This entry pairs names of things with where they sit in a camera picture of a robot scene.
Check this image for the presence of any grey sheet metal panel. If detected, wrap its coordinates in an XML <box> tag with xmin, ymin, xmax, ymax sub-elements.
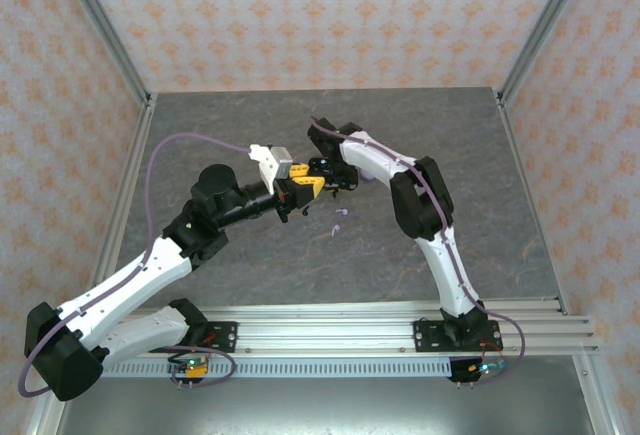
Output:
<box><xmin>54</xmin><ymin>377</ymin><xmax>596</xmax><ymax>435</ymax></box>

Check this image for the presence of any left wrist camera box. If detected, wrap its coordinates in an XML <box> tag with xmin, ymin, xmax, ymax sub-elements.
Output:
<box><xmin>248</xmin><ymin>143</ymin><xmax>294</xmax><ymax>195</ymax></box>

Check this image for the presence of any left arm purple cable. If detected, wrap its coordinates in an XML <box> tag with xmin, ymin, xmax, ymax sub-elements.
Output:
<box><xmin>18</xmin><ymin>132</ymin><xmax>256</xmax><ymax>399</ymax></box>

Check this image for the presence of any left aluminium side rail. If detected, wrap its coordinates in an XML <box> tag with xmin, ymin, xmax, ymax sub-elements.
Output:
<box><xmin>27</xmin><ymin>92</ymin><xmax>159</xmax><ymax>435</ymax></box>

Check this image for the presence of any aluminium side rail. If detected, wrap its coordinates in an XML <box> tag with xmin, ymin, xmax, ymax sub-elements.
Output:
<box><xmin>27</xmin><ymin>92</ymin><xmax>159</xmax><ymax>435</ymax></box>
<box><xmin>493</xmin><ymin>88</ymin><xmax>617</xmax><ymax>435</ymax></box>

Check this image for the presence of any narrow aluminium table edge rail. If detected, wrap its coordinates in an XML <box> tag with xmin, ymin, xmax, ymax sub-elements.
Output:
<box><xmin>124</xmin><ymin>303</ymin><xmax>571</xmax><ymax>321</ymax></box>

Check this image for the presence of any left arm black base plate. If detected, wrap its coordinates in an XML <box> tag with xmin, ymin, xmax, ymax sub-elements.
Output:
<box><xmin>197</xmin><ymin>321</ymin><xmax>239</xmax><ymax>354</ymax></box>

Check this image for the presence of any wide aluminium mounting rail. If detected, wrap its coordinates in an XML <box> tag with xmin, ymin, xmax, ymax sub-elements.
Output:
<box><xmin>97</xmin><ymin>317</ymin><xmax>601</xmax><ymax>356</ymax></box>

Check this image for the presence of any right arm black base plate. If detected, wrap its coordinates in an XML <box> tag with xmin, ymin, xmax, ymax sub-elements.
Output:
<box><xmin>412</xmin><ymin>319</ymin><xmax>501</xmax><ymax>354</ymax></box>

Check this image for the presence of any slotted grey cable duct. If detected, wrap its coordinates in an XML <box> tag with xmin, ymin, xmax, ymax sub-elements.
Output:
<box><xmin>101</xmin><ymin>358</ymin><xmax>454</xmax><ymax>379</ymax></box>

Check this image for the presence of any right aluminium side rail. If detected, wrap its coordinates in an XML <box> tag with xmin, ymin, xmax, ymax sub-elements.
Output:
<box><xmin>493</xmin><ymin>88</ymin><xmax>617</xmax><ymax>435</ymax></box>

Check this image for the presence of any left aluminium frame post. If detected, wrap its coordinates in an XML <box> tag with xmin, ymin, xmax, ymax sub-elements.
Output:
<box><xmin>51</xmin><ymin>0</ymin><xmax>154</xmax><ymax>106</ymax></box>

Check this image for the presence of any aluminium frame post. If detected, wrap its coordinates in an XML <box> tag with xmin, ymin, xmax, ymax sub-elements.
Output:
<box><xmin>497</xmin><ymin>0</ymin><xmax>597</xmax><ymax>106</ymax></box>
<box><xmin>51</xmin><ymin>0</ymin><xmax>154</xmax><ymax>106</ymax></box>

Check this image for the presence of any right aluminium frame post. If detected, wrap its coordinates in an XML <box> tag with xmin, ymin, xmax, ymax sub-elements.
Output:
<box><xmin>497</xmin><ymin>0</ymin><xmax>597</xmax><ymax>106</ymax></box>

